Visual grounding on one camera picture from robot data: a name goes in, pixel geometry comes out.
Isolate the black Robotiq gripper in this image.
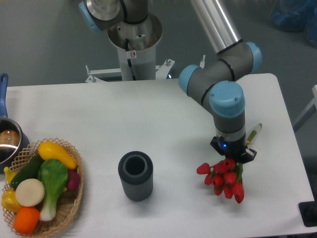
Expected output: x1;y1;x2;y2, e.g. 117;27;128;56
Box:
210;128;257;164

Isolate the red tulip bouquet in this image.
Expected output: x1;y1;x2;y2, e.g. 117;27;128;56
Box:
196;123;263;203

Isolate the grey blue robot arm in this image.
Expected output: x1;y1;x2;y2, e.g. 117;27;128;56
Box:
79;0;262;164

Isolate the black box at table edge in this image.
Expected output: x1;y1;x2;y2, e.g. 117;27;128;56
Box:
298;201;317;227

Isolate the dark grey ribbed vase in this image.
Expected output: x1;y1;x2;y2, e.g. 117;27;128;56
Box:
118;151;154;201

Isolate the blue plastic bag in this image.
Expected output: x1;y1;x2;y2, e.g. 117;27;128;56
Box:
270;0;317;48

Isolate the purple red radish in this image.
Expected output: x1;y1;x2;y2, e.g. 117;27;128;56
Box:
66;170;81;191

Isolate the woven wicker basket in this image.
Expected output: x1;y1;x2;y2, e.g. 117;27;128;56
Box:
2;138;84;238

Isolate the green bok choy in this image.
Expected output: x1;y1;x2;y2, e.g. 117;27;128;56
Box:
38;159;68;222

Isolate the yellow squash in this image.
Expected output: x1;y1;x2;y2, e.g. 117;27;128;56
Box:
38;141;77;170

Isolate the dark green cucumber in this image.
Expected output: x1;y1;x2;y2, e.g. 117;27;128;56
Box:
10;154;44;189

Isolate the beige round mushroom cap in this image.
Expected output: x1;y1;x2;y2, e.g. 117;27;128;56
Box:
15;178;45;207

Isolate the orange fruit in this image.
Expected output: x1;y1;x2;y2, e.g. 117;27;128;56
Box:
13;207;40;235

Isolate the yellow banana tip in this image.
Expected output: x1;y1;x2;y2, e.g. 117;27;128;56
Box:
3;167;17;184

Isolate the yellow bell pepper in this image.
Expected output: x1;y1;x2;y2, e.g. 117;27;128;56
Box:
1;188;22;213

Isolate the white frame leg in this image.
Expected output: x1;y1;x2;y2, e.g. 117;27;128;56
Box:
293;85;317;132

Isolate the white metal base bracket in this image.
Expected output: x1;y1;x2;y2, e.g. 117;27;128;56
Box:
85;55;207;83

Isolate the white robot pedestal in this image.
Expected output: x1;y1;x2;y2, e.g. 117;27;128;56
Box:
107;13;162;80

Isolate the blue handled saucepan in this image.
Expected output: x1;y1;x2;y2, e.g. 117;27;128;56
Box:
0;73;29;174

